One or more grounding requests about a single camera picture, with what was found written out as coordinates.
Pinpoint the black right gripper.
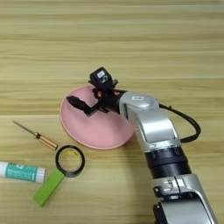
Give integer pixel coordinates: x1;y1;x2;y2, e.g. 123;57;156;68
66;87;128;117

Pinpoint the pink round plate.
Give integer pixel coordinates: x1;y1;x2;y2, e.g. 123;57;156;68
59;85;136;151

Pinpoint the white and green glue stick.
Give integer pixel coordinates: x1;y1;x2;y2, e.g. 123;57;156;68
0;160;46;184

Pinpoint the green rectangular block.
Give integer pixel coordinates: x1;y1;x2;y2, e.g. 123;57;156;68
33;168;66;207

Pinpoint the black box with white label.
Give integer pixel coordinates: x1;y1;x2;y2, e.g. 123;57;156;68
88;66;119;90

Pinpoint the screwdriver with amber handle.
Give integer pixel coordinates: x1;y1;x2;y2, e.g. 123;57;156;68
12;120;59;151

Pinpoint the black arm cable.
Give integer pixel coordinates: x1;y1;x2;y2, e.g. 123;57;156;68
158;103;202;144

